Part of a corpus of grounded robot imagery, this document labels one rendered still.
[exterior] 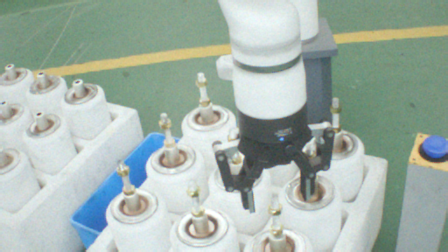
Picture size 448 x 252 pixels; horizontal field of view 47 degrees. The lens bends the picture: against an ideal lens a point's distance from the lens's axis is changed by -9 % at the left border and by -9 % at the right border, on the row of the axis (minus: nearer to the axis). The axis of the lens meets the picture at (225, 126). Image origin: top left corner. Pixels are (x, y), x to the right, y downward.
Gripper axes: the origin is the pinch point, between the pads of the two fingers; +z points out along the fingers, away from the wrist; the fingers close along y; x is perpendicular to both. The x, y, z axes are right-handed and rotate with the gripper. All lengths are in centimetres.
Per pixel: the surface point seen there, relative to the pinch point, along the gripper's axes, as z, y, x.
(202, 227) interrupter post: 9.0, -9.6, 6.0
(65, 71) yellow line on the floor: 36, -43, 111
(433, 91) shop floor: 36, 58, 60
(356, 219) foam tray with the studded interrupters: 17.3, 14.2, 8.0
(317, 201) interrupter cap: 10.0, 7.2, 6.9
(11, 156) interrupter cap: 10, -42, 34
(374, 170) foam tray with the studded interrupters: 17.3, 21.3, 17.9
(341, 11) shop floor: 36, 52, 115
